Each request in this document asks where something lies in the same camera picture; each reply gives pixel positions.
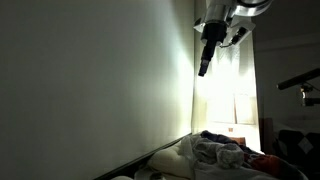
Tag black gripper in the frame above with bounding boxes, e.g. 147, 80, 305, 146
198, 23, 227, 77

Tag clear plastic bag with clothes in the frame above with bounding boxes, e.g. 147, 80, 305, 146
181, 131, 309, 180

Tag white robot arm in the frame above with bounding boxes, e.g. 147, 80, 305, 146
193, 0, 273, 77

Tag white sheer curtain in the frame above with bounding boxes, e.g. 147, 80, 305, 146
192, 35, 261, 151

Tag grey fuzzy garment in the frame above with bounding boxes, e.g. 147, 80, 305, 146
193, 139, 244, 169

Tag white quilted cushion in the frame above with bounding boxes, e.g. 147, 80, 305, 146
134, 146, 193, 180

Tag orange garment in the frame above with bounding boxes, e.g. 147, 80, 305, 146
249, 155, 280, 176

